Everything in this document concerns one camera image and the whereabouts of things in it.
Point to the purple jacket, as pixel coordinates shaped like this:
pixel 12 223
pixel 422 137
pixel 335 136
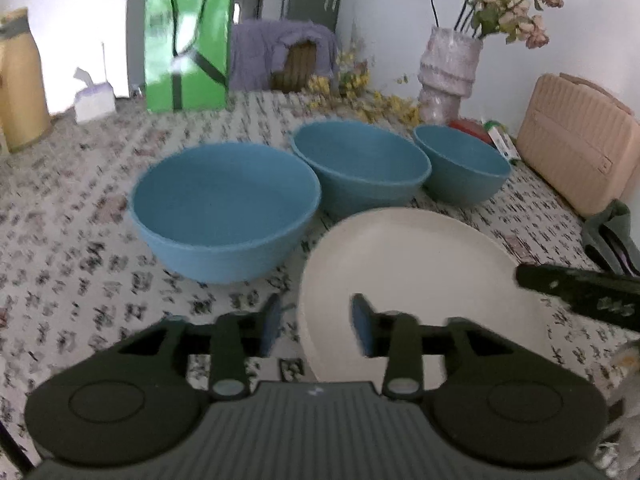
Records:
pixel 255 55

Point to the beige thermos jug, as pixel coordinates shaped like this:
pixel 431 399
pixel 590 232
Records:
pixel 20 95

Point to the yellow flower branches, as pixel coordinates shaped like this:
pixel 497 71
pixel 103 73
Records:
pixel 355 85

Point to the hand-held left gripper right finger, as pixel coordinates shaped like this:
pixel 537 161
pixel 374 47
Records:
pixel 361 325

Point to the small blue bowl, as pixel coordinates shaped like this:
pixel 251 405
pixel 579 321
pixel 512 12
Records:
pixel 460 165

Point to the green and white packet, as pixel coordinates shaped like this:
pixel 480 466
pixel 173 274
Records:
pixel 502 142

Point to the grey ceramic vase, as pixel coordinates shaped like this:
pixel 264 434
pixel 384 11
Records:
pixel 450 70

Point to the large blue bowl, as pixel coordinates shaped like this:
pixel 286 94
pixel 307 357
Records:
pixel 225 200

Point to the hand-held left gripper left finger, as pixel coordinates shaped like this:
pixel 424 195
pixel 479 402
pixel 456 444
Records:
pixel 270 327

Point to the wooden chair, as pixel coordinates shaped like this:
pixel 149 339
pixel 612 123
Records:
pixel 295 67

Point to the dried pink roses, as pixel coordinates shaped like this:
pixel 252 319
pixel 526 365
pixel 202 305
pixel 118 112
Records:
pixel 505 10

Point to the medium blue bowl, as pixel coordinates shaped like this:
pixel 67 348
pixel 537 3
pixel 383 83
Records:
pixel 360 160

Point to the dark green cloth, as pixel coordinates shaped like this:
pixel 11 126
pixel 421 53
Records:
pixel 610 235

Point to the tissue pack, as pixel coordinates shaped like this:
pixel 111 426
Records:
pixel 95 102

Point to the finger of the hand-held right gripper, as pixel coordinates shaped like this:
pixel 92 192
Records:
pixel 575 287

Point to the pink hard case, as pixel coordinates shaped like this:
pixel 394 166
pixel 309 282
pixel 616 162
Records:
pixel 575 145

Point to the cream plate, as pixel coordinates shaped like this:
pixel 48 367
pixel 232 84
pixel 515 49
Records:
pixel 425 260

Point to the green paper bag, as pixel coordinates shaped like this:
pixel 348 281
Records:
pixel 160 60

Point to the red packet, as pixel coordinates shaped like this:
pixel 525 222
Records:
pixel 467 130

